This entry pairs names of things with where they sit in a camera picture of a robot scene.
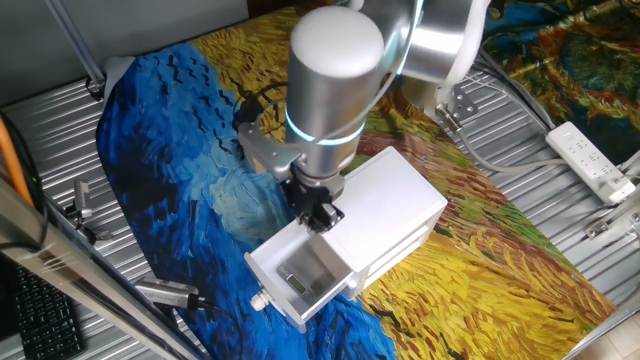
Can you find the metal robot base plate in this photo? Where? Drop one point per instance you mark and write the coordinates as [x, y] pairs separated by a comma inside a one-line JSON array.
[[462, 107]]

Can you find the grey metal pole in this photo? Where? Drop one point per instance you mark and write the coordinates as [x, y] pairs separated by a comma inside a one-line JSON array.
[[75, 45]]

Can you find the dark green painted cloth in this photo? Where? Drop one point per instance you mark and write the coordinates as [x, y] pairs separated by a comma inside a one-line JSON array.
[[575, 60]]

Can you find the silver depth camera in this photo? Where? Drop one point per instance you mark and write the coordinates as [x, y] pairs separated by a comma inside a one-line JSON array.
[[162, 292]]

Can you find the small digital scale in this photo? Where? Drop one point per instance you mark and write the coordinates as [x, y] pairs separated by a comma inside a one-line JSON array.
[[305, 272]]

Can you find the aluminium frame bar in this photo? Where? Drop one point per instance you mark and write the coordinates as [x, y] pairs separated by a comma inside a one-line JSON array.
[[75, 270]]

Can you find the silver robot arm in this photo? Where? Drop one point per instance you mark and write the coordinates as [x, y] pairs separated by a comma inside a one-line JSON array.
[[330, 75]]

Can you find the white pad under cloth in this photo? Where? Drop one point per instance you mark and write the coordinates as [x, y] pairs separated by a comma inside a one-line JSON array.
[[114, 75]]

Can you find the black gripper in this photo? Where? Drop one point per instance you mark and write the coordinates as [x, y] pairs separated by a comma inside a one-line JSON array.
[[307, 192]]

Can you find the white power strip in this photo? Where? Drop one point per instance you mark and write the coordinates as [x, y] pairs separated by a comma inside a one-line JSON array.
[[590, 160]]

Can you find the white plastic drawer cabinet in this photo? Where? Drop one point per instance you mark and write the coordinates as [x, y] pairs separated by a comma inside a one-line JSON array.
[[390, 200]]

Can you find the black keyboard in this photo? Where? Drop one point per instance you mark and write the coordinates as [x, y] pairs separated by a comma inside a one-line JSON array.
[[45, 320]]

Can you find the blue and yellow painted cloth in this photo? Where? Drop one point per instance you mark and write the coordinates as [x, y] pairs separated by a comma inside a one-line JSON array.
[[450, 280]]

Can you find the small metal bracket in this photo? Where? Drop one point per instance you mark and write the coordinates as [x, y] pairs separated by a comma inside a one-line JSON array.
[[597, 227]]

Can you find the wrist camera on grey bracket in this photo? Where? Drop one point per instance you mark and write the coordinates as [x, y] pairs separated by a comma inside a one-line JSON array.
[[270, 150]]

